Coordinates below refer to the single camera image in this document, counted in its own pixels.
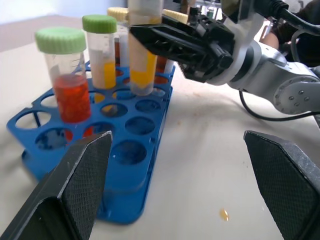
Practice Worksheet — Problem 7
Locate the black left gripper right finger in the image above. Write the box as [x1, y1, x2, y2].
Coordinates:
[243, 130, 320, 240]

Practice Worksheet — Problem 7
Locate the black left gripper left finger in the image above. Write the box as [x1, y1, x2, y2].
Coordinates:
[0, 130, 113, 240]

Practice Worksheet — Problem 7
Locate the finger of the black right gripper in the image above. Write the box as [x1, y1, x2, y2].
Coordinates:
[128, 23, 216, 67]
[161, 14, 199, 35]

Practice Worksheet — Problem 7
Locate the yellow liquid test tube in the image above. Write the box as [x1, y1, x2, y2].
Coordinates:
[127, 0, 165, 97]

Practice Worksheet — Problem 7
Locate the blue test tube rack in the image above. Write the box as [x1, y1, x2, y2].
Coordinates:
[6, 59, 176, 226]

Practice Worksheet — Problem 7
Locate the cream-capped orange liquid tube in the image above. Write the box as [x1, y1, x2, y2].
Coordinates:
[106, 6, 130, 69]
[155, 9, 189, 75]

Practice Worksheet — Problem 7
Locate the orange liquid drop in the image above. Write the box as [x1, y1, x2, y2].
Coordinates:
[219, 208, 231, 222]

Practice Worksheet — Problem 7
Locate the green-capped yellow liquid tube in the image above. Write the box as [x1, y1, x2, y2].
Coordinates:
[82, 14, 118, 90]

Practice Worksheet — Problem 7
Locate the green-capped red liquid tube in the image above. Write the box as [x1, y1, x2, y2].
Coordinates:
[34, 26, 92, 124]

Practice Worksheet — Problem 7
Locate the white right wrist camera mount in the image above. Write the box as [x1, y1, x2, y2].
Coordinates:
[206, 0, 265, 86]

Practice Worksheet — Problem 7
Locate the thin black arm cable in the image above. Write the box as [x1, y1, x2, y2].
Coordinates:
[238, 89, 320, 123]

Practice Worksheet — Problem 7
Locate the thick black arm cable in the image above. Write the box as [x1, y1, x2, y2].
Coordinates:
[262, 0, 320, 66]

